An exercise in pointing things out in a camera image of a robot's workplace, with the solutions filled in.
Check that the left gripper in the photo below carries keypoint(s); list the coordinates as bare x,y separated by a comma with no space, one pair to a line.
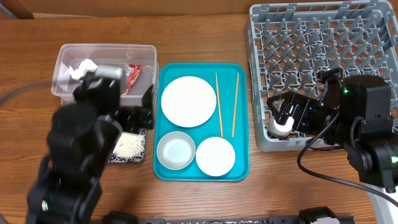
146,114

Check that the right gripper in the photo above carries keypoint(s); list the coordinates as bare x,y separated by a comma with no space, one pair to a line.
289,99

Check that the white cup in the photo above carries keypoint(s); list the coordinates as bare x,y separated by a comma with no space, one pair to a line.
275,129

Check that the white rice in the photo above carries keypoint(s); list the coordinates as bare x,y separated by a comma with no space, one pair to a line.
131,148

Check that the grey rice bowl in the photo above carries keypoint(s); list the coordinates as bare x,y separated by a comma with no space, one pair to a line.
176,150

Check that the large white plate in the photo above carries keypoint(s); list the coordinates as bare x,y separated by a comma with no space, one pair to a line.
188,101

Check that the red snack wrapper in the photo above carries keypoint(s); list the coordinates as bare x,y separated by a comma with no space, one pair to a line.
132,73

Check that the wooden chopstick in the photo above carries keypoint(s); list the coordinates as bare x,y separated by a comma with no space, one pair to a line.
219,105
235,105

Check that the white napkin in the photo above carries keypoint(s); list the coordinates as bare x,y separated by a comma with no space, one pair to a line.
85,66

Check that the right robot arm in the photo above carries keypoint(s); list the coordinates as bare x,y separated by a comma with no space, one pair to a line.
353,113

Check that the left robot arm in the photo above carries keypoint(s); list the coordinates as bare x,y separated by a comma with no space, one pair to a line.
81,141

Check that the grey dishwasher rack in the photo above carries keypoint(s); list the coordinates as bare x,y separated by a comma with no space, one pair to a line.
288,43

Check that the black tray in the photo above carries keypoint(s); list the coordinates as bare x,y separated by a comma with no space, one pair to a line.
128,119

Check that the teal serving tray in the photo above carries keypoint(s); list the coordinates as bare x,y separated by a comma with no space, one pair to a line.
227,73

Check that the clear plastic bin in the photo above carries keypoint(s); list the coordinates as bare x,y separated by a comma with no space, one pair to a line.
118,55

